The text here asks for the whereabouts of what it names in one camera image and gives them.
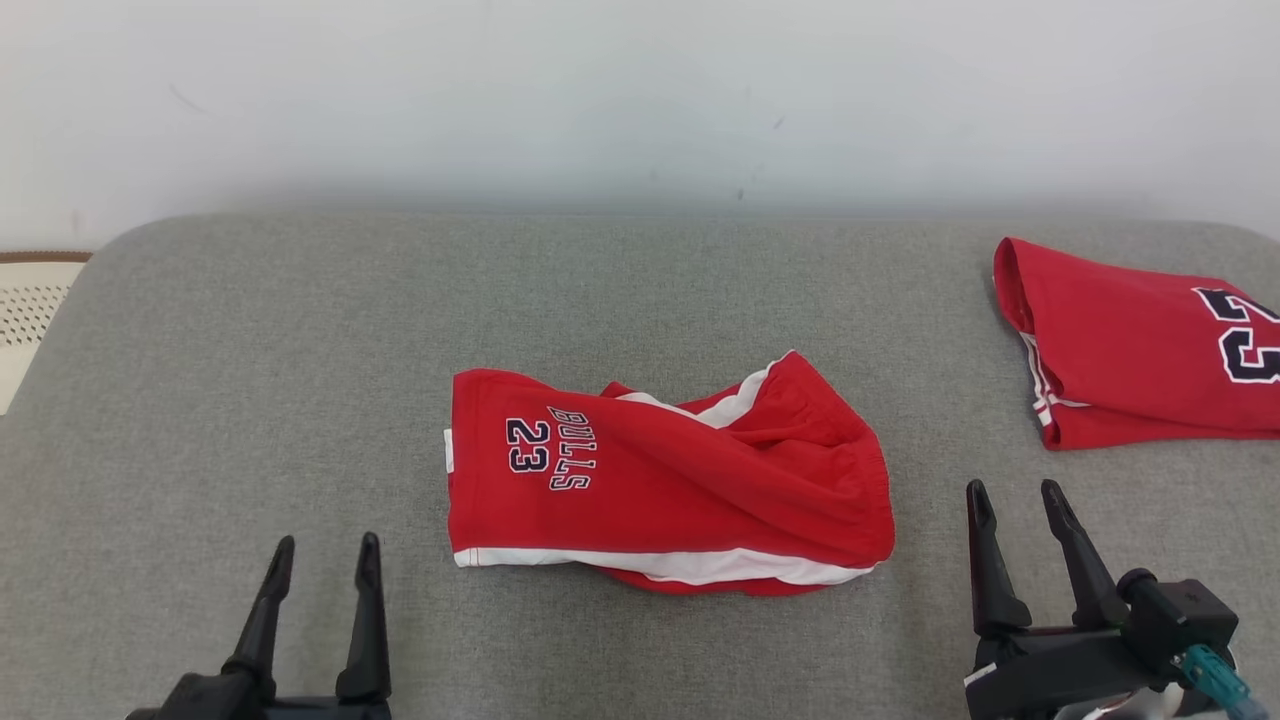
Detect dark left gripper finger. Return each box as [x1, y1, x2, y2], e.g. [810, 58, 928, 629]
[222, 535, 297, 701]
[335, 532, 393, 703]

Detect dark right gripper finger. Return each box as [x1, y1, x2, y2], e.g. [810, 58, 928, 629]
[965, 479, 1034, 639]
[1040, 479, 1130, 631]

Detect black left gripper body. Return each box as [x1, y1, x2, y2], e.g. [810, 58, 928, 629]
[125, 672, 394, 720]

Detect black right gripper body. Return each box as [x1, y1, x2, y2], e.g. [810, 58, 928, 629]
[963, 624, 1183, 720]

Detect red basketball jersey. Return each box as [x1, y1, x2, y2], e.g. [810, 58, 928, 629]
[992, 237, 1280, 452]

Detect red Bulls shorts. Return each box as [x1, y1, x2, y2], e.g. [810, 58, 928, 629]
[443, 350, 897, 599]

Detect grey fabric sofa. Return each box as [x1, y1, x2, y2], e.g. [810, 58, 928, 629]
[0, 212, 1280, 720]

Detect cream perforated laundry basket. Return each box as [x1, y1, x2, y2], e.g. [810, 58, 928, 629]
[0, 250, 94, 417]

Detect teal cable connector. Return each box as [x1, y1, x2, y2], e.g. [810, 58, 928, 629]
[1180, 645, 1273, 720]

